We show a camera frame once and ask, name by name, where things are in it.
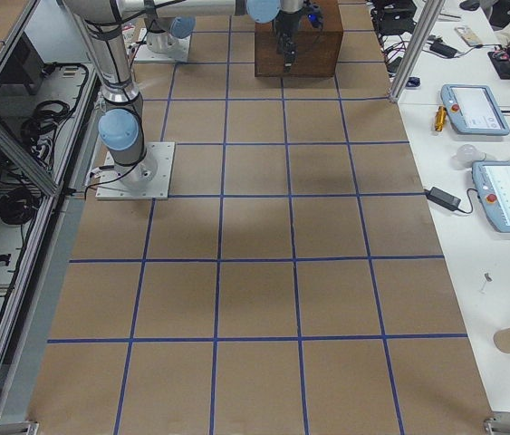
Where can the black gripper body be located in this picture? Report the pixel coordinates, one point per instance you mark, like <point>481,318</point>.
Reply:
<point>285,24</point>

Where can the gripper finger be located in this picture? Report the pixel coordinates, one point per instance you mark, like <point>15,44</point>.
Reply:
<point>289,54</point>
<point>280,48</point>

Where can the dark wooden cabinet box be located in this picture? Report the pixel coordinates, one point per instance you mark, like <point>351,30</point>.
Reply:
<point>318,43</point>

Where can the small blue connector box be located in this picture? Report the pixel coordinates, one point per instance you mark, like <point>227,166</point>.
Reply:
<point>413,82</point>

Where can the gold cylinder tool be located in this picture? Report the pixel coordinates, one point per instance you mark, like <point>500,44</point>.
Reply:
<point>440,119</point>

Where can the far blue teach pendant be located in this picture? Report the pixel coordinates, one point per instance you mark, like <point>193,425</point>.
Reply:
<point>472,109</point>

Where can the blue teach pendant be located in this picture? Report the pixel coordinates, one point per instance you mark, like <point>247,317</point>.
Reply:
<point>472,109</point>
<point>492,182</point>

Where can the white light bulb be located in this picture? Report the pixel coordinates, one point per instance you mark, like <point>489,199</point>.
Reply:
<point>466,155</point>

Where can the black power adapter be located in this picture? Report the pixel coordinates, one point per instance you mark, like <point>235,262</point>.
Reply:
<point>442,198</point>

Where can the near blue teach pendant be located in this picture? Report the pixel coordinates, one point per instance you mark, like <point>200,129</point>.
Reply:
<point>492,182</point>

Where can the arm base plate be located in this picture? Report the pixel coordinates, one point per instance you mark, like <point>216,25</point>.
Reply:
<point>178,54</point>
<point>149,179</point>

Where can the aluminium frame post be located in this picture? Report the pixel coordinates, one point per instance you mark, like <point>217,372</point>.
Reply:
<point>428,16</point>

